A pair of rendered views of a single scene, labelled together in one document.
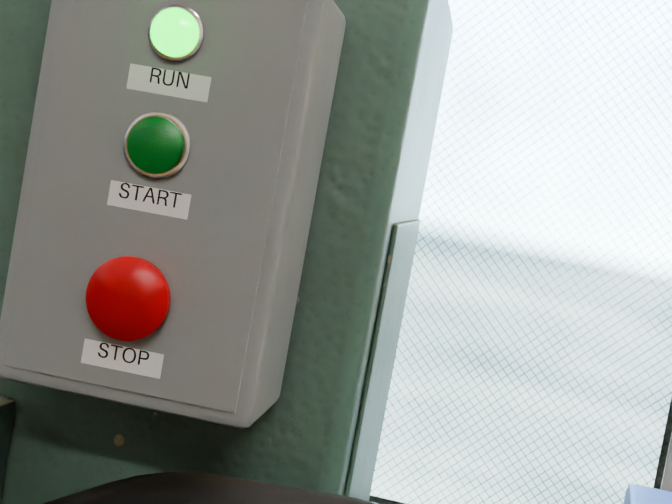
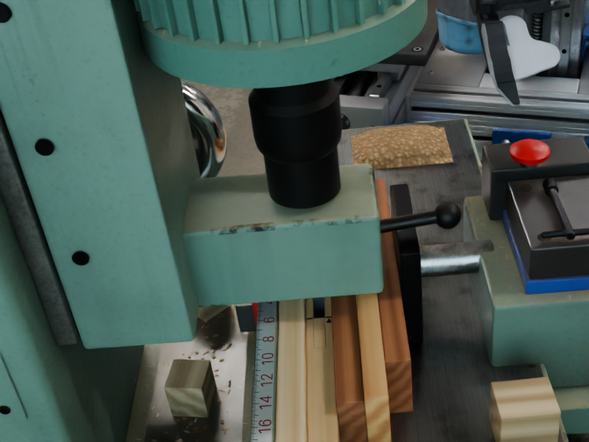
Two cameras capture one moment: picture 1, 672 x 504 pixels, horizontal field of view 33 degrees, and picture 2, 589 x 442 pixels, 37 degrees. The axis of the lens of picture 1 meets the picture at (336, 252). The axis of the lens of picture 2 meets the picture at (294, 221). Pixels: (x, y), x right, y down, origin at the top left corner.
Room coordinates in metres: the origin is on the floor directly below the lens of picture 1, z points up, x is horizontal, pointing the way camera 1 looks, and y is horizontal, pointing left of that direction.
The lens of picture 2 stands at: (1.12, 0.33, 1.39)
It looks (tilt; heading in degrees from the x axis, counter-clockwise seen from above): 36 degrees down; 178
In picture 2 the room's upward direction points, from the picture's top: 8 degrees counter-clockwise
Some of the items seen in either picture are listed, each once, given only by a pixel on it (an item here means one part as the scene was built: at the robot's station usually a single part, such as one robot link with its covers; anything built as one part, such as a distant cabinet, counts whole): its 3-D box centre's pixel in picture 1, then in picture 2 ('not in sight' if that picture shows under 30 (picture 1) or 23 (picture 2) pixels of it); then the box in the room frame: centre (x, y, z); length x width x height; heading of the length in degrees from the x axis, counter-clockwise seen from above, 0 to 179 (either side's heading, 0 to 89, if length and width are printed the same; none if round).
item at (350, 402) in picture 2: not in sight; (344, 302); (0.60, 0.39, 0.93); 0.25 x 0.02 x 0.05; 173
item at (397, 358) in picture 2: not in sight; (386, 283); (0.59, 0.42, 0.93); 0.23 x 0.02 x 0.05; 173
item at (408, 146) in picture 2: not in sight; (400, 141); (0.35, 0.49, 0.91); 0.10 x 0.07 x 0.02; 83
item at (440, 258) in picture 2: not in sight; (444, 259); (0.60, 0.47, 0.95); 0.09 x 0.07 x 0.09; 173
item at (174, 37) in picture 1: (174, 32); not in sight; (0.40, 0.07, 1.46); 0.02 x 0.01 x 0.02; 83
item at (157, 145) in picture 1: (155, 145); not in sight; (0.40, 0.07, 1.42); 0.02 x 0.01 x 0.02; 83
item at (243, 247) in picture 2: not in sight; (284, 241); (0.61, 0.35, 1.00); 0.14 x 0.07 x 0.09; 83
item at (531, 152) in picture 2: not in sight; (529, 152); (0.58, 0.54, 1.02); 0.03 x 0.03 x 0.01
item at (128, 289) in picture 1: (128, 298); not in sight; (0.39, 0.07, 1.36); 0.03 x 0.01 x 0.03; 83
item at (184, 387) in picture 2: not in sight; (191, 388); (0.56, 0.24, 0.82); 0.04 x 0.03 x 0.04; 165
